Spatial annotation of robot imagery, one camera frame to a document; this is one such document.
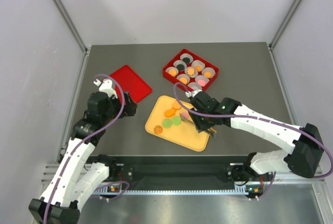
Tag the orange swirl cookie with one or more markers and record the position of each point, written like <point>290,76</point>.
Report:
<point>158,129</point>
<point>191,71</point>

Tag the green round cookie right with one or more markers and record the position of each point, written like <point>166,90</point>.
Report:
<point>176,120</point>

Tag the yellow tray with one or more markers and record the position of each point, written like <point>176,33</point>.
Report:
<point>184,134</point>

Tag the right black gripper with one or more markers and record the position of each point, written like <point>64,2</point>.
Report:
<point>200,125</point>

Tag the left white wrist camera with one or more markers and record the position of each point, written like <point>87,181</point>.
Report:
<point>105,86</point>

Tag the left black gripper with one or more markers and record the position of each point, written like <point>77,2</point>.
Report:
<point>129,108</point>

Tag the black sandwich cookie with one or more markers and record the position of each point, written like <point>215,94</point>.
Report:
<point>186,60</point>
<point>180,67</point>

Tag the green round cookie left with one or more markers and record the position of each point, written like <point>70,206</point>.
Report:
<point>167,123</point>

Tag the red lid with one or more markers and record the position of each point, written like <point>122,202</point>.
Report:
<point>131,82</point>

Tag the red compartment box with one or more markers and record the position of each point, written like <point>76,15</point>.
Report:
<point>196,57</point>

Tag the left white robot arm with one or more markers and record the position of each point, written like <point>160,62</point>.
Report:
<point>68,191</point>

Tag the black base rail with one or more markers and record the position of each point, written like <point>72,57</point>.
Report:
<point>182,173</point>

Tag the orange fish cookie left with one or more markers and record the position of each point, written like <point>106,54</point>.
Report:
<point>170,112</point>

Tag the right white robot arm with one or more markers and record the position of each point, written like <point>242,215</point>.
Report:
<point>300,148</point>

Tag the green round cookie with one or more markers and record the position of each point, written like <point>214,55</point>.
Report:
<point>176,120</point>
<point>167,123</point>

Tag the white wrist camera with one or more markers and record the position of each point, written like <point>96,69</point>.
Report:
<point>191,94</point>
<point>105,86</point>

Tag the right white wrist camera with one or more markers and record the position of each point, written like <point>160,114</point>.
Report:
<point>191,94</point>

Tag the tan round cookie top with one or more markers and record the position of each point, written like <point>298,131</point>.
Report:
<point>176,105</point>

